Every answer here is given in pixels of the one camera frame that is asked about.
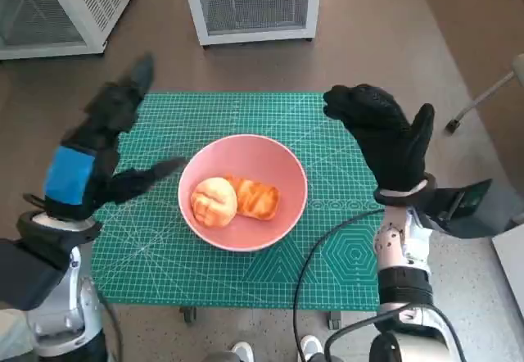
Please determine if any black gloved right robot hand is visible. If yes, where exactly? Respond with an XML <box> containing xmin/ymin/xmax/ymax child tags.
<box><xmin>322</xmin><ymin>84</ymin><xmax>436</xmax><ymax>191</ymax></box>

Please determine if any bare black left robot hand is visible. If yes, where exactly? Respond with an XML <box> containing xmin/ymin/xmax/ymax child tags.
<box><xmin>43</xmin><ymin>52</ymin><xmax>189</xmax><ymax>220</ymax></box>

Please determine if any round bread bun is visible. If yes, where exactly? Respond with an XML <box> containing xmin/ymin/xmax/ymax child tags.
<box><xmin>191</xmin><ymin>176</ymin><xmax>239</xmax><ymax>228</ymax></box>

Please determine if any orange braided bread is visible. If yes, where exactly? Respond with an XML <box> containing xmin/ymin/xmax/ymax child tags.
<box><xmin>224</xmin><ymin>174</ymin><xmax>281</xmax><ymax>220</ymax></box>

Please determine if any pink bowl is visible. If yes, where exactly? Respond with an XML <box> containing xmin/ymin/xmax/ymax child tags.
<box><xmin>177</xmin><ymin>133</ymin><xmax>309</xmax><ymax>252</ymax></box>

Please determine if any grey chair base leg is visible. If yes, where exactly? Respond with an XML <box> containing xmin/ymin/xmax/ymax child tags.
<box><xmin>445</xmin><ymin>52</ymin><xmax>524</xmax><ymax>133</ymax></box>

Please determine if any green cutting mat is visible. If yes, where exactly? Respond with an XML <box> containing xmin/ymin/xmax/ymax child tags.
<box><xmin>89</xmin><ymin>90</ymin><xmax>386</xmax><ymax>312</ymax></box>

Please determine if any white perforated mesh cabinet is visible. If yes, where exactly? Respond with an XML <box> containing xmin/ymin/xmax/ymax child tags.
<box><xmin>0</xmin><ymin>0</ymin><xmax>142</xmax><ymax>61</ymax></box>

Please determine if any white board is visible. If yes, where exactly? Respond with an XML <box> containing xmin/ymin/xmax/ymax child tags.
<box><xmin>490</xmin><ymin>224</ymin><xmax>524</xmax><ymax>297</ymax></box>

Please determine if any white robot right foot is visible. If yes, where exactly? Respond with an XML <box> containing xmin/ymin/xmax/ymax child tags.
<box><xmin>298</xmin><ymin>335</ymin><xmax>323</xmax><ymax>362</ymax></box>

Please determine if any white robot foot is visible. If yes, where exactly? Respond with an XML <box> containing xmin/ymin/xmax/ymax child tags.
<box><xmin>298</xmin><ymin>335</ymin><xmax>323</xmax><ymax>362</ymax></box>
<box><xmin>231</xmin><ymin>341</ymin><xmax>255</xmax><ymax>362</ymax></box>

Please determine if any white robot left foot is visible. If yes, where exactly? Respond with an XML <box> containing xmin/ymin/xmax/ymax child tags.
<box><xmin>231</xmin><ymin>341</ymin><xmax>255</xmax><ymax>362</ymax></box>

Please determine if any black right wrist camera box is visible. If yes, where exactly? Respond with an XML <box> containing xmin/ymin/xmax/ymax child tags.
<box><xmin>421</xmin><ymin>179</ymin><xmax>495</xmax><ymax>238</ymax></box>

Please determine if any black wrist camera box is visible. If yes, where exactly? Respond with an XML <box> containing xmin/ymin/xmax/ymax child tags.
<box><xmin>0</xmin><ymin>237</ymin><xmax>75</xmax><ymax>312</ymax></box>
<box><xmin>421</xmin><ymin>179</ymin><xmax>495</xmax><ymax>238</ymax></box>

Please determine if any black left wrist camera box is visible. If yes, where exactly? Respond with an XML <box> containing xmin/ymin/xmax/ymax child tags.
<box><xmin>0</xmin><ymin>237</ymin><xmax>75</xmax><ymax>312</ymax></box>

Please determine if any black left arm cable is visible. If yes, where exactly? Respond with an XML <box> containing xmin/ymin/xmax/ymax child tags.
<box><xmin>96</xmin><ymin>292</ymin><xmax>124</xmax><ymax>362</ymax></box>

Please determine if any white wire mesh cabinet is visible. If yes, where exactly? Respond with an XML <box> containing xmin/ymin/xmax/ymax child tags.
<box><xmin>179</xmin><ymin>0</ymin><xmax>323</xmax><ymax>48</ymax></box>

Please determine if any long black right arm cable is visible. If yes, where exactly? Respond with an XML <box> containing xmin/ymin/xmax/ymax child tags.
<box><xmin>291</xmin><ymin>208</ymin><xmax>386</xmax><ymax>362</ymax></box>

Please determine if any looped black right arm cable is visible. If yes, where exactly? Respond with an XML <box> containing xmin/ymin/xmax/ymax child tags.
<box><xmin>326</xmin><ymin>302</ymin><xmax>468</xmax><ymax>362</ymax></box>

